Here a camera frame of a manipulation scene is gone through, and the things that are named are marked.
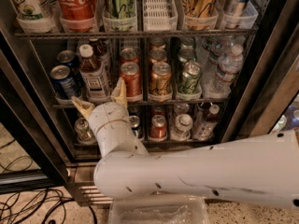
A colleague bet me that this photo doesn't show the front green LaCroix can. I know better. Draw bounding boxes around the front green LaCroix can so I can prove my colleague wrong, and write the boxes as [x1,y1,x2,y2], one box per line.
[178,61,202,94]

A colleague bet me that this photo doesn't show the middle green can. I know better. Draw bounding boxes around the middle green can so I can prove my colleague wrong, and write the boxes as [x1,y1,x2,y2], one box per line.
[178,48,197,63]

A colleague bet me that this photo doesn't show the rear blue soda can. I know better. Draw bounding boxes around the rear blue soda can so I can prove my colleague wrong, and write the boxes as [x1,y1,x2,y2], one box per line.
[57,49,83,88]

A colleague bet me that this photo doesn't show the tea bottle white cap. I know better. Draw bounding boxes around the tea bottle white cap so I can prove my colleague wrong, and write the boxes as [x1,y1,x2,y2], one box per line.
[78,44,114,103]

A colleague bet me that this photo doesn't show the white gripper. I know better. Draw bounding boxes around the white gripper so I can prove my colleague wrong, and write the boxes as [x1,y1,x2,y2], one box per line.
[71,77,149,157]

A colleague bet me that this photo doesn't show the front clear water bottle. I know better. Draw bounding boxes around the front clear water bottle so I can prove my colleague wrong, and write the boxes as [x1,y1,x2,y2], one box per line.
[209,44,244,97]

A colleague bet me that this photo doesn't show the bottom shelf tea bottle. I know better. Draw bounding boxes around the bottom shelf tea bottle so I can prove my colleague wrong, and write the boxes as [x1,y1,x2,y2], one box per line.
[192,105,220,142]

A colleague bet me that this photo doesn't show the red soda can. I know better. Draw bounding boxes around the red soda can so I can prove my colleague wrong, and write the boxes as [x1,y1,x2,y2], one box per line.
[120,63,142,97]
[120,48,139,63]

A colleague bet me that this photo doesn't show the Coca-Cola bottle top shelf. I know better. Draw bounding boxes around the Coca-Cola bottle top shelf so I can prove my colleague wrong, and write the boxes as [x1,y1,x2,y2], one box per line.
[59,0,97,21]

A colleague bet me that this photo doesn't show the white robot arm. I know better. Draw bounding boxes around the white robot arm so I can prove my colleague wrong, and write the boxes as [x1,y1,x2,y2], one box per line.
[72,79,299,209]

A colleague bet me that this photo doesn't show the middle orange can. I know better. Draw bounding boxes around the middle orange can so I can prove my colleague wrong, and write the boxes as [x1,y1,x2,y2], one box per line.
[149,49,167,65]

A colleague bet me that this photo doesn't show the black floor cables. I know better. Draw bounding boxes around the black floor cables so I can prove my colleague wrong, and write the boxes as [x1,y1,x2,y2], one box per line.
[0,138,97,224]

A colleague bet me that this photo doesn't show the front red soda can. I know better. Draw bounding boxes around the front red soda can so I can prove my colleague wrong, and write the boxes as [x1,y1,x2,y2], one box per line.
[120,63,142,97]

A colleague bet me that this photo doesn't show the green can top shelf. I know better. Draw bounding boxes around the green can top shelf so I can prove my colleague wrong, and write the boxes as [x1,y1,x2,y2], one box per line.
[105,0,135,20]

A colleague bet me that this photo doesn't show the clear water bottle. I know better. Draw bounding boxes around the clear water bottle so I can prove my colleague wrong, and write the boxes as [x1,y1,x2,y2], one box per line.
[204,35,235,80]
[209,44,244,97]

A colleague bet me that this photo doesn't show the rear red soda can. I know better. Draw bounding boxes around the rear red soda can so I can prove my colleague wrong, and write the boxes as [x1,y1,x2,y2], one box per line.
[120,48,139,63]

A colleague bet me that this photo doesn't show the bottom shelf silver can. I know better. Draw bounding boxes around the bottom shelf silver can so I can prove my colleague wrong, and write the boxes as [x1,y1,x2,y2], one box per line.
[75,118,95,142]

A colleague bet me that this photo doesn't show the blue soda can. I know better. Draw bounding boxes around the blue soda can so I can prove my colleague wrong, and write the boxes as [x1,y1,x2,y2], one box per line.
[50,65,80,100]
[57,49,83,88]

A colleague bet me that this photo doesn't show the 7UP bottle top shelf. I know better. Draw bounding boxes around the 7UP bottle top shelf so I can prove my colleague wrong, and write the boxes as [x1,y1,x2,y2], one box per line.
[12,0,52,20]

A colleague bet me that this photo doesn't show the front orange LaCroix can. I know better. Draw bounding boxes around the front orange LaCroix can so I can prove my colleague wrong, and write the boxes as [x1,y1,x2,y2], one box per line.
[149,62,172,96]

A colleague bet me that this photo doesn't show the fridge glass door right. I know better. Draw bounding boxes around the fridge glass door right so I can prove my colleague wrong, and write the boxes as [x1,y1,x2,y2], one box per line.
[215,0,299,142]

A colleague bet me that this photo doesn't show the bottom shelf clear bottle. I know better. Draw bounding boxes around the bottom shelf clear bottle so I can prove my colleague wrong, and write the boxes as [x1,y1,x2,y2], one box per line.
[170,114,192,141]

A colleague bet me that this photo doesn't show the fridge door left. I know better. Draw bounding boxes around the fridge door left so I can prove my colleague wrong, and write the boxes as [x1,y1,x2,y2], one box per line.
[0,35,67,194]

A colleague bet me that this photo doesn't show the clear plastic bin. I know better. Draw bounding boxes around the clear plastic bin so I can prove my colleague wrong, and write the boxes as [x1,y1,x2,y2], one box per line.
[108,194,210,224]

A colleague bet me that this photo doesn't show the front blue soda can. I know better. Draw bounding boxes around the front blue soda can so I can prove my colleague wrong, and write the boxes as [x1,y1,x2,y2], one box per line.
[50,65,80,100]

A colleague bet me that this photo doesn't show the rear clear water bottle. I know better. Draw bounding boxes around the rear clear water bottle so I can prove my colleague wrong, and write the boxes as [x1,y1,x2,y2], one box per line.
[204,35,235,80]

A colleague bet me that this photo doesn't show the bottom shelf blue can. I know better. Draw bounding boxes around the bottom shelf blue can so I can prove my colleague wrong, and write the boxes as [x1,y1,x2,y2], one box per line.
[129,116,143,139]

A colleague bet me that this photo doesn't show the bottom shelf red can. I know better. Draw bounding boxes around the bottom shelf red can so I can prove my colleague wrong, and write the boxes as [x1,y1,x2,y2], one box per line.
[149,115,167,139]

